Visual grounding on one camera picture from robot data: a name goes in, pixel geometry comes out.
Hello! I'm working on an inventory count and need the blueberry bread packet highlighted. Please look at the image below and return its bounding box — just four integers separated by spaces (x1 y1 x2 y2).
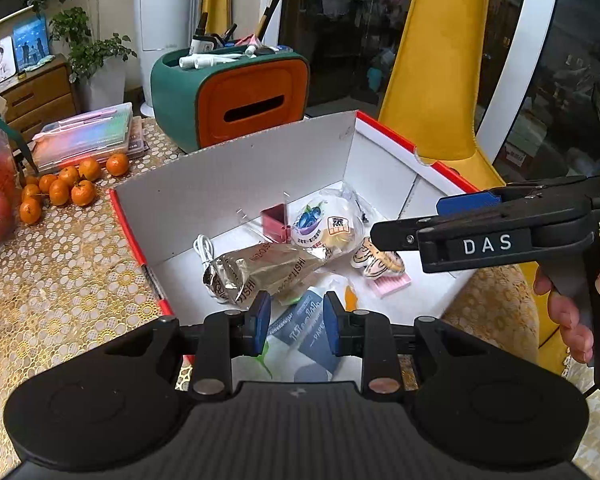
287 187 377 262

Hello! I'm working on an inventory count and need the large calligraphy brush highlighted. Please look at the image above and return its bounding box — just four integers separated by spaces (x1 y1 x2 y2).
255 0 292 42

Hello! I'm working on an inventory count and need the silver foil packet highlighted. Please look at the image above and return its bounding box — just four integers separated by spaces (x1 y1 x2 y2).
202 242 332 309

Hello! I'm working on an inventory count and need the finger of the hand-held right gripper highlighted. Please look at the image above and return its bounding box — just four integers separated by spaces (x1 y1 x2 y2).
436 176 589 218
370 195 587 252

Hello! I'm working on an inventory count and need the white tube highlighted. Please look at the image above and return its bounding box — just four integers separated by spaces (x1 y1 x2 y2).
207 45 259 62
178 54 217 69

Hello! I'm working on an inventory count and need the white door frame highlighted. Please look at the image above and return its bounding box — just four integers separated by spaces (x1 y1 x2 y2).
472 0 569 172

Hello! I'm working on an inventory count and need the small dark red box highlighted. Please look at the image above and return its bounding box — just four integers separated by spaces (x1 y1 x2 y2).
259 203 294 245

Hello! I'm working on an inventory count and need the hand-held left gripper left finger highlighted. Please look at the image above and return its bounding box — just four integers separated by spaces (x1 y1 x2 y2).
104 291 272 402

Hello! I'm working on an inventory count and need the wooden television cabinet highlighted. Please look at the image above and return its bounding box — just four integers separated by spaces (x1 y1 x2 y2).
0 54 79 137

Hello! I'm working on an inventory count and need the bag of red apples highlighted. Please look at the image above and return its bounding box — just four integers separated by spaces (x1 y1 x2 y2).
0 120 29 249

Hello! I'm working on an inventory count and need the blue picture card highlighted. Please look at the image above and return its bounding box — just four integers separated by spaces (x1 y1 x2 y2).
12 17 49 69

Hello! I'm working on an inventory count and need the yellow pastry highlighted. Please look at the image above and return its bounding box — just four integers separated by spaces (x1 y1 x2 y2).
330 280 361 314

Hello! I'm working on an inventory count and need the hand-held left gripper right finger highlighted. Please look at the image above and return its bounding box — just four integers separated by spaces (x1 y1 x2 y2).
323 291 481 400

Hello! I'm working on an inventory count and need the black dropper bottle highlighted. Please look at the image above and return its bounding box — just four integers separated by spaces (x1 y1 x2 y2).
189 12 217 56

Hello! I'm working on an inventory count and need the white cable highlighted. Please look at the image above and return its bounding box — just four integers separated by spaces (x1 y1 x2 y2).
192 232 232 307

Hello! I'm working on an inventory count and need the white tower air conditioner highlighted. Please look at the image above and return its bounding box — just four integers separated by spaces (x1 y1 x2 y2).
132 0 207 112

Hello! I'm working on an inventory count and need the white plant pot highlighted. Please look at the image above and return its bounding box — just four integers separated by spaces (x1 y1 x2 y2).
87 57 127 111

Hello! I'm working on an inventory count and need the blue and white packet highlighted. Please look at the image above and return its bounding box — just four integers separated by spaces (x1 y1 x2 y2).
261 285 349 387

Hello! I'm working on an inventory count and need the yellow chair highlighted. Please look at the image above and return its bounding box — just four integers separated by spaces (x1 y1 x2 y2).
377 0 537 361

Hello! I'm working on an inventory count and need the pile of tangerines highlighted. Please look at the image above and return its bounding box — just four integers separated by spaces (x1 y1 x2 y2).
19 152 131 226

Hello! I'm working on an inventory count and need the large leafy green plant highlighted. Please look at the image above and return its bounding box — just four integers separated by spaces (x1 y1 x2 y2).
22 0 137 84

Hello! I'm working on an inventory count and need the green and orange tissue organizer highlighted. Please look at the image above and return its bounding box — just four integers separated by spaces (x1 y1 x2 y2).
150 44 311 154

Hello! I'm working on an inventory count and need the white cardboard box red edge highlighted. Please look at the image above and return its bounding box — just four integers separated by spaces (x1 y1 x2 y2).
109 110 484 361

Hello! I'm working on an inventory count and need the person's right hand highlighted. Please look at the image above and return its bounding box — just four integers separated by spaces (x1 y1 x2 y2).
533 255 600 367

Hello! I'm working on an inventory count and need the clear case of coloured pens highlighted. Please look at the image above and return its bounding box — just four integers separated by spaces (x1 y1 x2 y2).
32 102 134 170

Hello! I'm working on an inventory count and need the cartoon face plush toy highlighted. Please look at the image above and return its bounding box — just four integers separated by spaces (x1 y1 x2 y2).
349 237 406 281

